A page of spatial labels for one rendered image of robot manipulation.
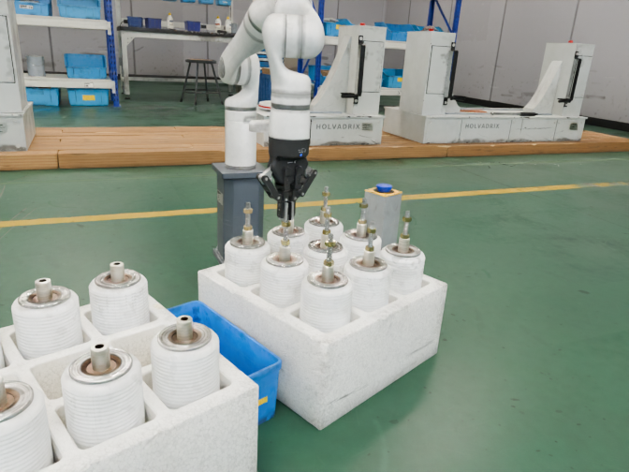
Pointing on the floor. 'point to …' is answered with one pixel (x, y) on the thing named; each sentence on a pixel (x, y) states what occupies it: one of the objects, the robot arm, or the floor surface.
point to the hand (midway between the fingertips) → (285, 210)
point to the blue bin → (240, 353)
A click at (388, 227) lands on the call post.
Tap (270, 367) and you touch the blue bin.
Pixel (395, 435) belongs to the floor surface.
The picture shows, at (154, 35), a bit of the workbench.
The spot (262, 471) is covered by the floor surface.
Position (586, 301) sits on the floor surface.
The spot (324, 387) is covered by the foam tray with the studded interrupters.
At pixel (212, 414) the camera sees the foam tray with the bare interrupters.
